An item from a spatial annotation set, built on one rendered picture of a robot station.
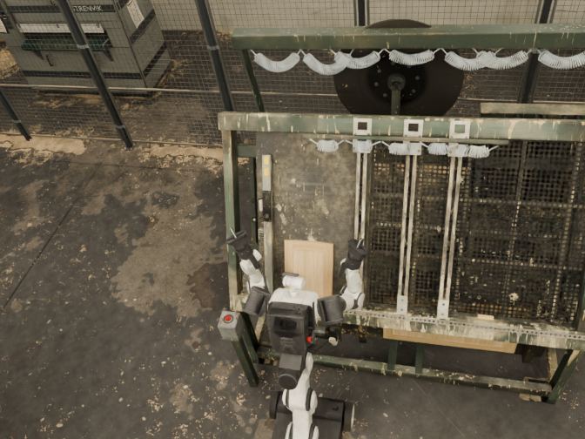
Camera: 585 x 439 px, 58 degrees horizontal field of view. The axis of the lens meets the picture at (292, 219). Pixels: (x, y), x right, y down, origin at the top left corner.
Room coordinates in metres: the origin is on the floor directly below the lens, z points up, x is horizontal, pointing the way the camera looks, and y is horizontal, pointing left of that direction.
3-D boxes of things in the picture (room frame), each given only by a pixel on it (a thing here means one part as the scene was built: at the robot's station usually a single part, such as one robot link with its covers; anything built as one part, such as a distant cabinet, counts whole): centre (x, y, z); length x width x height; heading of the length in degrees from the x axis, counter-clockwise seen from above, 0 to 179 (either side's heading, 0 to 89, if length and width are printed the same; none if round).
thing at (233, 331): (1.90, 0.52, 0.84); 0.12 x 0.12 x 0.18; 70
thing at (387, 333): (1.79, -0.92, 0.52); 0.90 x 0.02 x 0.55; 70
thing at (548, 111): (2.29, -1.53, 1.38); 0.70 x 0.15 x 0.85; 70
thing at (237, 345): (1.90, 0.52, 0.38); 0.06 x 0.06 x 0.75; 70
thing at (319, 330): (1.81, 0.08, 0.69); 0.50 x 0.14 x 0.24; 70
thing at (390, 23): (2.77, -0.80, 1.85); 0.80 x 0.06 x 0.80; 70
